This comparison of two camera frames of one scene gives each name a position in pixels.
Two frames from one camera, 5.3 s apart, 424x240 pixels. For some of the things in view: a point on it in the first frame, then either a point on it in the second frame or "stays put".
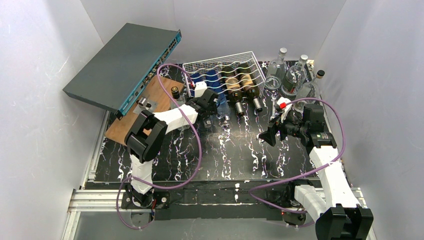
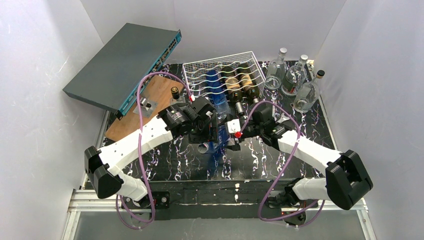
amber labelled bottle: [180, 101] stays put
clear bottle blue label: [311, 90] stays put
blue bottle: [195, 78] -> [205, 147]
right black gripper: [281, 131] -> [231, 138]
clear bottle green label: [276, 71] stays put
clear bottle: [295, 77] stays put
